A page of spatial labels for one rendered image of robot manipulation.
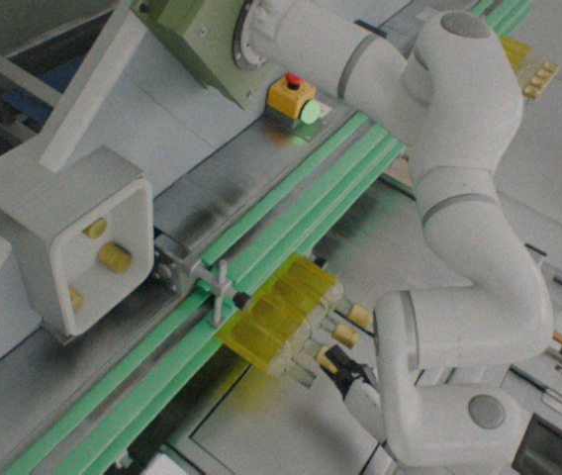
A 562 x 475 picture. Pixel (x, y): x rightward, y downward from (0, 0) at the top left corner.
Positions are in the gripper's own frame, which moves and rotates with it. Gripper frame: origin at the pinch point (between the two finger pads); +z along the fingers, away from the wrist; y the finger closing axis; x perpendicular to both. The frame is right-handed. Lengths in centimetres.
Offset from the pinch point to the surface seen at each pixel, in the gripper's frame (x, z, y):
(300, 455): 11.1, -6.4, -12.3
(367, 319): -10.5, 2.6, 1.5
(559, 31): -556, 189, -192
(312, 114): -23.2, 37.4, 19.9
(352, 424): -0.8, -7.9, -12.4
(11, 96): 21, 78, 14
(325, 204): -19.8, 25.8, 6.3
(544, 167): -536, 121, -315
